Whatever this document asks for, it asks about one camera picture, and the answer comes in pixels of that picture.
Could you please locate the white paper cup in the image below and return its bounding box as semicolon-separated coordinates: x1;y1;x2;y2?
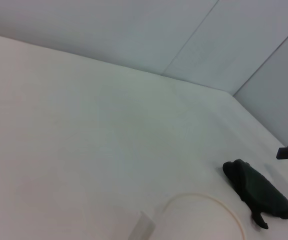
158;192;246;240

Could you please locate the dark blue rag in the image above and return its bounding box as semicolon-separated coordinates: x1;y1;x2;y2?
222;158;288;230

